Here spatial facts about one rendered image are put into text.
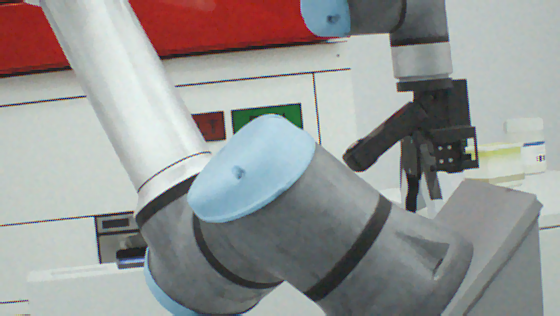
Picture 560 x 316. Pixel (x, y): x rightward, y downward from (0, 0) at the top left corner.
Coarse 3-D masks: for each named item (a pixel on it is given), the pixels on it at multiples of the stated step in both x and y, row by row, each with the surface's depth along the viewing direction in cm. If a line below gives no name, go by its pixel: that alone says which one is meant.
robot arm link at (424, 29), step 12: (408, 0) 149; (420, 0) 150; (432, 0) 151; (444, 0) 153; (408, 12) 150; (420, 12) 151; (432, 12) 151; (444, 12) 153; (408, 24) 151; (420, 24) 151; (432, 24) 151; (444, 24) 153; (396, 36) 153; (408, 36) 152; (420, 36) 151; (432, 36) 151; (444, 36) 152
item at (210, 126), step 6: (216, 114) 209; (198, 120) 208; (204, 120) 209; (210, 120) 209; (216, 120) 209; (222, 120) 209; (198, 126) 208; (204, 126) 209; (210, 126) 209; (216, 126) 209; (222, 126) 209; (204, 132) 209; (210, 132) 209; (216, 132) 209; (222, 132) 209; (204, 138) 209; (210, 138) 209
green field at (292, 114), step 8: (240, 112) 209; (248, 112) 210; (256, 112) 210; (264, 112) 210; (272, 112) 210; (280, 112) 211; (288, 112) 211; (296, 112) 211; (240, 120) 209; (248, 120) 210; (288, 120) 211; (296, 120) 211; (240, 128) 210
